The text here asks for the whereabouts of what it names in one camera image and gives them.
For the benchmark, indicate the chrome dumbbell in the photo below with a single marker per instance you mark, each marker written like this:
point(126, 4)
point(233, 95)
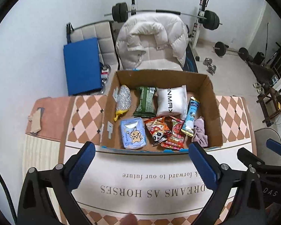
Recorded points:
point(211, 68)

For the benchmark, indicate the floor barbell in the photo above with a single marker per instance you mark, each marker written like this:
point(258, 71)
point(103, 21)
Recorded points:
point(220, 49)

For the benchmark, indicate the operator fingertip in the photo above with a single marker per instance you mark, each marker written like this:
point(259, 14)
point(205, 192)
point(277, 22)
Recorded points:
point(130, 219)

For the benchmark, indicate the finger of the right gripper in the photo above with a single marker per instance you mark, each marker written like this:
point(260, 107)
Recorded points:
point(277, 146)

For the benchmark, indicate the red snack packet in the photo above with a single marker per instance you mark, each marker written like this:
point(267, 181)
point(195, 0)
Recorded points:
point(175, 140)

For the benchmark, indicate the white weight rack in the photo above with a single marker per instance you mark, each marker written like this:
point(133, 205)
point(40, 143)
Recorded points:
point(192, 35)

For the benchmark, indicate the blue gold milk sachet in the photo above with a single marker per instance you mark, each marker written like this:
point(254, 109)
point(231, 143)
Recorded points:
point(188, 125)

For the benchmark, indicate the white puffer jacket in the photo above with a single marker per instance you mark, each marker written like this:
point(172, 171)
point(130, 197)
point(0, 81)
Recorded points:
point(156, 41)

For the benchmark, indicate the dark wooden chair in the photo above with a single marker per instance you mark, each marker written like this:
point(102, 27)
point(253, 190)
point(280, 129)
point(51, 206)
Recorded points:
point(267, 75)

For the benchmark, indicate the barbell on rack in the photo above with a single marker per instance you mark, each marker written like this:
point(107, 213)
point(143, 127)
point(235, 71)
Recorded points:
point(120, 13)

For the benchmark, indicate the white small pillow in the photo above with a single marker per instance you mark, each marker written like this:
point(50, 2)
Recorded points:
point(172, 101)

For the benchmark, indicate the purple knitted cloth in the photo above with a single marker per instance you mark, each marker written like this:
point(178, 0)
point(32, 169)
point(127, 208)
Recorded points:
point(199, 133)

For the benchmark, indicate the blue cardboard milk box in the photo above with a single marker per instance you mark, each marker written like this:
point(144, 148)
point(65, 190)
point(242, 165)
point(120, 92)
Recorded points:
point(197, 85)

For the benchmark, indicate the checkered printed tablecloth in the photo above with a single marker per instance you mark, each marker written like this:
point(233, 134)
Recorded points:
point(161, 189)

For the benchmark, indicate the orange panda snack packet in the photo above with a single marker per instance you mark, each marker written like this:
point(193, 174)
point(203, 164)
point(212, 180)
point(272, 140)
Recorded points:
point(158, 129)

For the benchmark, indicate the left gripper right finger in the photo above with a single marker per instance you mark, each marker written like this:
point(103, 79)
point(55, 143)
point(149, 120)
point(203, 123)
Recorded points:
point(248, 206)

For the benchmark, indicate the grey round chair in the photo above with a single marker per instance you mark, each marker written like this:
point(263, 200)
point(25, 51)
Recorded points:
point(265, 139)

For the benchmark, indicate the cardboard scrap on table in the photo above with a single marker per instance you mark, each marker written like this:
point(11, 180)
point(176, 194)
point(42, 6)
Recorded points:
point(35, 120)

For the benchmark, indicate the green snack packet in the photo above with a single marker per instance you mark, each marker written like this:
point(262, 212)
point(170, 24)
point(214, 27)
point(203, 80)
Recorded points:
point(145, 107)

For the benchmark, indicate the blue folded mat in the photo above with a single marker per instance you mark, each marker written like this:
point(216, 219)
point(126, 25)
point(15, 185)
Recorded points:
point(82, 66)

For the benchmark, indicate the blue tissue pack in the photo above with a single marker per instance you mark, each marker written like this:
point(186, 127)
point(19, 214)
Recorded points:
point(133, 133)

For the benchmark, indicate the silver yellow scrubber toy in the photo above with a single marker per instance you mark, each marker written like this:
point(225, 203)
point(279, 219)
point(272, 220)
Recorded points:
point(123, 102)

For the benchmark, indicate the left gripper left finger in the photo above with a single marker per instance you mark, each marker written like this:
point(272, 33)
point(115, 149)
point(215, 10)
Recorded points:
point(35, 206)

